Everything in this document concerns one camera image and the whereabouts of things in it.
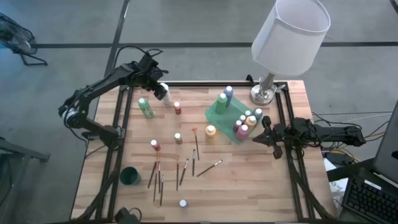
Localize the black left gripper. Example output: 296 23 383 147
135 55 169 101

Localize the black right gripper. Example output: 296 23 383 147
252 116 295 160

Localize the large white paint bottle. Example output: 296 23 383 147
160 82 173 106

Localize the large yellow-orange paint bottle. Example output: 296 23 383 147
244 115 258 131

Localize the large pink paint bottle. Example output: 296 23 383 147
236 124 251 143

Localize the large green paint bottle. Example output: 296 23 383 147
216 92 228 114

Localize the large purple paint bottle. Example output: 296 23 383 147
223 85 234 108

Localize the light green labelled paint bottle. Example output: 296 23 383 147
137 97 155 119

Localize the large bright yellow paint bottle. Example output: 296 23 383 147
204 124 217 144

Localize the green translucent plastic bin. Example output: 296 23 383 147
204 92 264 146

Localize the orange bristle paintbrush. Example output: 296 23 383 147
192 126 200 161

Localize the dark box on floor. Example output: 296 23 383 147
325 151 355 166

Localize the white printed paper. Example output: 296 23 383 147
323 157 349 206

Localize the dark green cup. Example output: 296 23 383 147
119 166 142 186

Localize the black desk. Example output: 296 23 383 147
326 157 398 224

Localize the white shade chrome table lamp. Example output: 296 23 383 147
249 0 332 106

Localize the black keyboard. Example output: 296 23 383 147
341 174 398 224

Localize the grey laptop screen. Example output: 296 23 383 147
372 101 398 184

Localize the grey side table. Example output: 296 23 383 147
0 136 50 224

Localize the black floor fan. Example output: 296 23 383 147
0 12 49 67

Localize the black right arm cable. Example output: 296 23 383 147
290 136 315 161

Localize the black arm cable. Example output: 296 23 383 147
290 136 315 161
113 45 170 75

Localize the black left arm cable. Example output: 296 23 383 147
113 45 170 75

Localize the long black handle paintbrush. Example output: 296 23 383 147
196 159 224 178

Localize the black handle silver ferrule paintbrush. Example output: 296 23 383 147
180 158 190 187

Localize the white floor cable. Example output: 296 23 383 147
341 113 394 124

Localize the yellow floor cable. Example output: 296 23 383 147
365 132 386 150

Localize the black device with cable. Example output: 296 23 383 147
114 207 142 224

